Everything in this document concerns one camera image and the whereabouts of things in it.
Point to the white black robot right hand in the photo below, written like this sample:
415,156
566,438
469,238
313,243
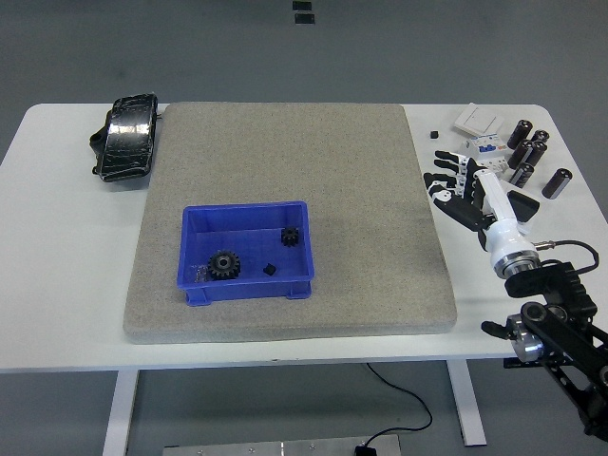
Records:
501,223

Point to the small black gear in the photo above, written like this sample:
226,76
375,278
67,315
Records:
289,236

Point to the blue plastic box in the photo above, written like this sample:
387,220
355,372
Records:
266,256

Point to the large black gear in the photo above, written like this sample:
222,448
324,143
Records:
224,265

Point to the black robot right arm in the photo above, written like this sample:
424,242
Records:
560,332

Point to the small silver nut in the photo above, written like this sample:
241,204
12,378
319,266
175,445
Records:
200,274

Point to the black wedge-shaped adapter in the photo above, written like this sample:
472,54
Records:
522,204

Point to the dark cylindrical capacitor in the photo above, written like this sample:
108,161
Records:
521,175
519,134
540,135
537,153
556,184
519,154

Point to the white circuit breaker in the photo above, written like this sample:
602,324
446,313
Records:
491,149

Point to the small black cube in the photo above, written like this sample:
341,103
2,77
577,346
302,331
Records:
434,134

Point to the black table control panel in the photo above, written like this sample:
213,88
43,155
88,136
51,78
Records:
513,364

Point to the white table leg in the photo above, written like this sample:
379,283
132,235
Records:
119,413
468,404

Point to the grey-brown felt mat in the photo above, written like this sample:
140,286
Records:
285,152

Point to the small black plastic piece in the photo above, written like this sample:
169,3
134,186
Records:
270,269

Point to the black plug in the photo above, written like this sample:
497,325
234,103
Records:
365,450

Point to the black floor marker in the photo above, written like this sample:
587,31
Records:
301,5
305,19

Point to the silver metal floor plate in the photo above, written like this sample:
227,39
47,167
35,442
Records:
266,449

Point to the white wall switch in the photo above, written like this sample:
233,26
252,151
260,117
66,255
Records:
477,119

